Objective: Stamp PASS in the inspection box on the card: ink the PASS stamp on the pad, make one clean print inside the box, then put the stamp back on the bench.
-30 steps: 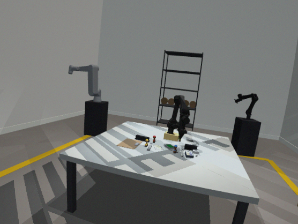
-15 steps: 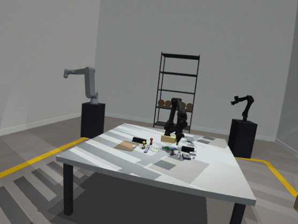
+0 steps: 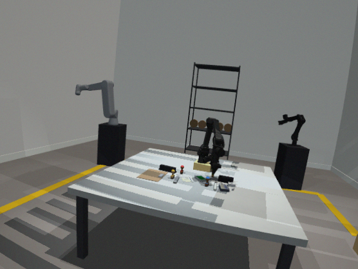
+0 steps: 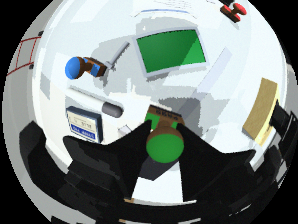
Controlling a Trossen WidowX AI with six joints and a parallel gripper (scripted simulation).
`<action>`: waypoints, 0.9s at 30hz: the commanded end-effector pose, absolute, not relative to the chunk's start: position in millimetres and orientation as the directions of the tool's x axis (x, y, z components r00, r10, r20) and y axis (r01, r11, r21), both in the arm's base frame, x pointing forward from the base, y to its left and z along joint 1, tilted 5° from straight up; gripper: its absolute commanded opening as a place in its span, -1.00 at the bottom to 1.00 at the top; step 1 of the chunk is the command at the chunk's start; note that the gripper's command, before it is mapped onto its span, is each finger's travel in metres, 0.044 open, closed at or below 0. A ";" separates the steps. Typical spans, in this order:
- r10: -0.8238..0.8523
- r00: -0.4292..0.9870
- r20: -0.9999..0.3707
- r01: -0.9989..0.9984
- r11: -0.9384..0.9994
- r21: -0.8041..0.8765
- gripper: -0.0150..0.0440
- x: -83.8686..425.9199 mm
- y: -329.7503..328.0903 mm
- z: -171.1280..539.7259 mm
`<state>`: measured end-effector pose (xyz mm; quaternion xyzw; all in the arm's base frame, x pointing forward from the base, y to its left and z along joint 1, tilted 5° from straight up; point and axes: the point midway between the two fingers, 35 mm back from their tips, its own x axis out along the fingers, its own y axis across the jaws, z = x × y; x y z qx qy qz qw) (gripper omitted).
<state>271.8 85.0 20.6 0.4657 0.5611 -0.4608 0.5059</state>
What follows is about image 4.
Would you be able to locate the rubber stamp with blue handle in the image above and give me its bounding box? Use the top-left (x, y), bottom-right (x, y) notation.
top-left (65, 56), bottom-right (108, 80)

